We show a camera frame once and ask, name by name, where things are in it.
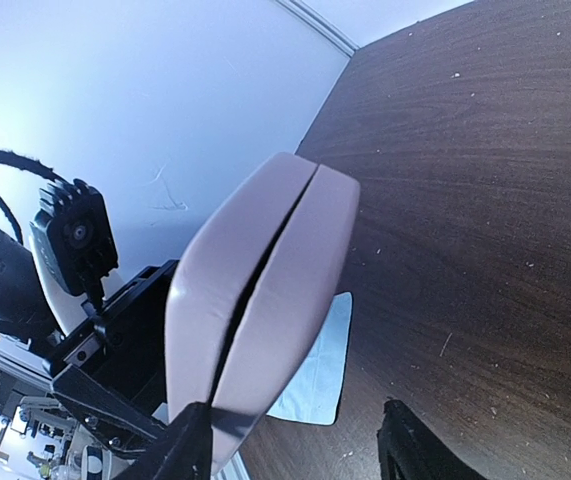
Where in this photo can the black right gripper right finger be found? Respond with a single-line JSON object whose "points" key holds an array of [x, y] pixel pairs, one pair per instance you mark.
{"points": [[409, 450]]}

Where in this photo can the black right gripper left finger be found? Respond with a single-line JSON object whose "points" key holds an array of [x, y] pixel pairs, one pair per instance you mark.
{"points": [[181, 450]]}

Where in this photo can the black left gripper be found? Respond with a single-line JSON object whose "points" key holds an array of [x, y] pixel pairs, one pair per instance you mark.
{"points": [[122, 350]]}

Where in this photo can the light blue cleaning cloth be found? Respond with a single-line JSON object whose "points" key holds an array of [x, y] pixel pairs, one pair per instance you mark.
{"points": [[313, 394]]}

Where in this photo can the pink glasses case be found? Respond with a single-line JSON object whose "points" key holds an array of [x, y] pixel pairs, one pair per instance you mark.
{"points": [[251, 292]]}

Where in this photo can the aluminium left corner post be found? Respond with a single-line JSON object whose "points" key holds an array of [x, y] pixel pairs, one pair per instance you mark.
{"points": [[311, 18]]}

